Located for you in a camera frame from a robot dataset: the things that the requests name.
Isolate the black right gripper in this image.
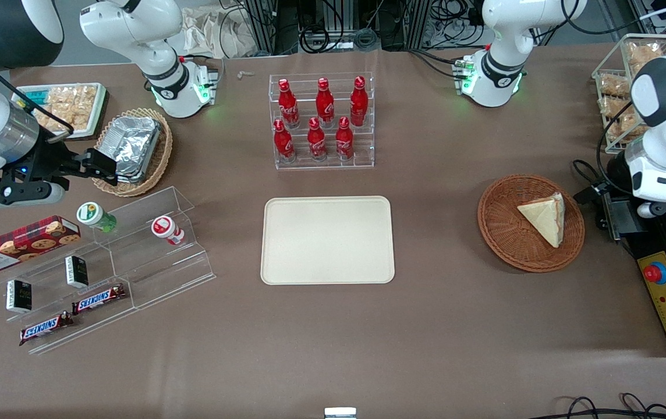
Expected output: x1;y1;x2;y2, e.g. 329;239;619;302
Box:
17;140;118;186

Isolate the triangular white bread sandwich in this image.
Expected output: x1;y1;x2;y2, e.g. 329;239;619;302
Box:
516;192;565;248

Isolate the white snack tray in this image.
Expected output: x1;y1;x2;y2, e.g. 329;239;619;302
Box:
12;83;110;141

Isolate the oval light wicker basket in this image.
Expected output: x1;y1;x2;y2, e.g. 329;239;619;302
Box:
92;108;173;197

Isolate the round brown wicker basket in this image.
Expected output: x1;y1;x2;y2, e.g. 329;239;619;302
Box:
477;174;586;273

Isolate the beige rectangular tray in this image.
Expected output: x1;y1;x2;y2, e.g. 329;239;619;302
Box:
260;196;396;286

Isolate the aluminium foil container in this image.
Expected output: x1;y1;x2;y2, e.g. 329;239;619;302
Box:
97;116;162;179

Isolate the green yogurt cup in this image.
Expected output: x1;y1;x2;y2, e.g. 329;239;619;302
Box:
76;201;117;233

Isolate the clear bagged fried snack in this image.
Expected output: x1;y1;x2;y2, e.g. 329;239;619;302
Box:
627;42;664;73
599;74;631;97
608;113;646;144
600;96;631;118

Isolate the clear wrapped cracker pack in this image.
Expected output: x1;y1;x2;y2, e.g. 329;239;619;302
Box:
33;86;98;132

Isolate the red yogurt cup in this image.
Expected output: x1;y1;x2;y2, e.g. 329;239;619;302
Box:
151;215;185;246

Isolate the small black white box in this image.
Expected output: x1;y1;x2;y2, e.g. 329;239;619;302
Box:
65;255;89;289
6;279;33;314

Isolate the red tartan cookie box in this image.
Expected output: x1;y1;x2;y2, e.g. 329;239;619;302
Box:
0;215;82;275

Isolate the clear acrylic stepped shelf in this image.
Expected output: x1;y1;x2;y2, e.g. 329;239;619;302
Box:
0;186;216;356

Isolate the brown snickers bar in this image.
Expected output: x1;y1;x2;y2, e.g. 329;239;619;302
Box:
72;284;127;315
19;311;75;346

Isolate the crumpled beige paper bag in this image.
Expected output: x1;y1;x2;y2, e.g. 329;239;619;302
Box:
182;6;258;59

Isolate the red cola bottle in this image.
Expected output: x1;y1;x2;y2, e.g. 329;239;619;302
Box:
349;76;369;127
307;117;328;162
316;77;335;129
278;79;300;130
335;116;355;161
273;119;297;164

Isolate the clear acrylic bottle rack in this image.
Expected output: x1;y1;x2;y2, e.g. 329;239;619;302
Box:
269;72;375;171

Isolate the black metal bracket box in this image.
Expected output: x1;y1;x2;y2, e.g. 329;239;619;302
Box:
603;197;649;241

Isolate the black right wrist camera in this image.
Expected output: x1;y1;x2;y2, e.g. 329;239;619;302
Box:
0;179;69;208

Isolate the white wire display rack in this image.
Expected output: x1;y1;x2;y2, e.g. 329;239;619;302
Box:
592;33;666;155

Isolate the aluminium profile frame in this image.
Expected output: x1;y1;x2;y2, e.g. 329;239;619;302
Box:
243;0;427;56

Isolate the black floor cable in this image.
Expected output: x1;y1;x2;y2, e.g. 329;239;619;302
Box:
543;392;666;419

